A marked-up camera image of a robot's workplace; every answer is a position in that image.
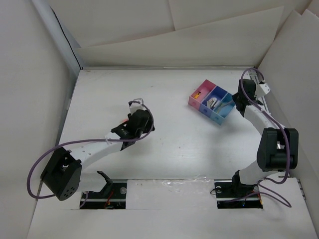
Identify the yellow highlighter pen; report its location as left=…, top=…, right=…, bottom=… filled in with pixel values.
left=215, top=101, right=233, bottom=114

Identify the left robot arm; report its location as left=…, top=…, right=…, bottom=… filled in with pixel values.
left=41, top=110, right=155, bottom=201

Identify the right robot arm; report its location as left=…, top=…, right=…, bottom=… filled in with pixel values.
left=230, top=79, right=299, bottom=196

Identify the pink blue three-compartment organizer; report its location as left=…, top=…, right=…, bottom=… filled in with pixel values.
left=188, top=80, right=235, bottom=125

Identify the aluminium rail right edge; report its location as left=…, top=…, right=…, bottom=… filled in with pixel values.
left=248, top=70, right=271, bottom=112

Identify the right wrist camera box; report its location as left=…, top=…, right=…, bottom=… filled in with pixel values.
left=255, top=82, right=270, bottom=99

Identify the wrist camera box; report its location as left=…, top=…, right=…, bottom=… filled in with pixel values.
left=129, top=98, right=145, bottom=115
left=255, top=82, right=270, bottom=99

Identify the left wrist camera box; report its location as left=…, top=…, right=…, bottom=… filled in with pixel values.
left=129, top=98, right=145, bottom=115

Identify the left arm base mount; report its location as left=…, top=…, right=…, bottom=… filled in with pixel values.
left=79, top=171, right=128, bottom=210

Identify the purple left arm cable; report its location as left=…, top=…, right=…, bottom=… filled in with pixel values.
left=26, top=99, right=155, bottom=209

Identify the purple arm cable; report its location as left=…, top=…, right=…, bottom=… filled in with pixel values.
left=240, top=68, right=292, bottom=209
left=26, top=99, right=155, bottom=209

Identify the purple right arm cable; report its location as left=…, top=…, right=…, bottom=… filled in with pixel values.
left=240, top=68, right=292, bottom=209

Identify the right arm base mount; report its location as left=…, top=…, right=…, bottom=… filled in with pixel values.
left=210, top=171, right=263, bottom=209

